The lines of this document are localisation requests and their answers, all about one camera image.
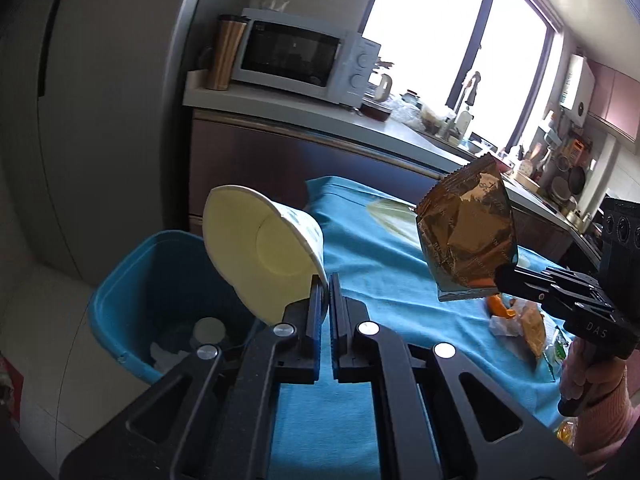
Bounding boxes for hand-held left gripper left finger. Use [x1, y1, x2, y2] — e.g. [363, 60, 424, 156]
[59, 275, 332, 480]

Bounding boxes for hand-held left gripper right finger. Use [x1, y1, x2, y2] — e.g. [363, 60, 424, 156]
[330, 272, 588, 480]

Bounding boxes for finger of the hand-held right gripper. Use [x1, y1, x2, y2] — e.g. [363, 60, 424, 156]
[537, 267, 608, 302]
[492, 264, 576, 311]

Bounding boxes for orange peel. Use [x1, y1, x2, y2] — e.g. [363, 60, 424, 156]
[487, 294, 516, 321]

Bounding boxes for brown foil snack bag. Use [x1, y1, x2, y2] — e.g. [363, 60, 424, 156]
[416, 154, 518, 303]

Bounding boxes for white paper cup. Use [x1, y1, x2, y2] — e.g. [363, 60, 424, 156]
[202, 185, 330, 326]

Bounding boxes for blue plastic trash bin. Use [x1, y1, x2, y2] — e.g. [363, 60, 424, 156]
[89, 230, 266, 386]

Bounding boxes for person's right hand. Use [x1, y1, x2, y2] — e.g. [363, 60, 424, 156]
[559, 335, 628, 407]

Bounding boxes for crumpled white tissue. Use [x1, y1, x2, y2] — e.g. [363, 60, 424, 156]
[487, 315, 523, 341]

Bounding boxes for green packet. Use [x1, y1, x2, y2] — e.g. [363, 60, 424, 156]
[542, 327, 571, 381]

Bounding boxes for blue floral tablecloth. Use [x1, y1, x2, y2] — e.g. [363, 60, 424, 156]
[267, 176, 576, 480]

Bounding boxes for round white lid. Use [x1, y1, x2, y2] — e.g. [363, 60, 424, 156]
[194, 317, 227, 346]

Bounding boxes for white water heater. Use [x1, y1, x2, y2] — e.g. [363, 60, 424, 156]
[559, 54, 596, 126]

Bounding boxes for steel kitchen faucet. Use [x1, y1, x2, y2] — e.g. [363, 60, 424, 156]
[440, 71, 482, 141]

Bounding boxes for kitchen counter with cabinets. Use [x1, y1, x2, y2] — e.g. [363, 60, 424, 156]
[182, 70, 601, 271]

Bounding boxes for clear plastic bag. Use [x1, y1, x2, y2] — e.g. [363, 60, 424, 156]
[392, 95, 423, 126]

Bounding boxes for dark red food container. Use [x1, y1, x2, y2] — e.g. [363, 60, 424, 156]
[361, 99, 392, 122]

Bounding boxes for clear jug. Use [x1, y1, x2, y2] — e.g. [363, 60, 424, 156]
[370, 74, 394, 103]

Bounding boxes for kitchen window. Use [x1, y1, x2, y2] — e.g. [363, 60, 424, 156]
[362, 0, 556, 151]

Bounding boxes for white microwave oven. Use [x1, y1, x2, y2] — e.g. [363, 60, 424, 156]
[231, 8, 382, 108]

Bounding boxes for brown steel tumbler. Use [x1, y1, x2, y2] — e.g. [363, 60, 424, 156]
[206, 14, 250, 92]

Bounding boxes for grey refrigerator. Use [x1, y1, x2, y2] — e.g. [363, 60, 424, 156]
[0, 0, 211, 286]

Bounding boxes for pink wall cabinets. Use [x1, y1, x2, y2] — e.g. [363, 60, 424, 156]
[587, 60, 640, 143]

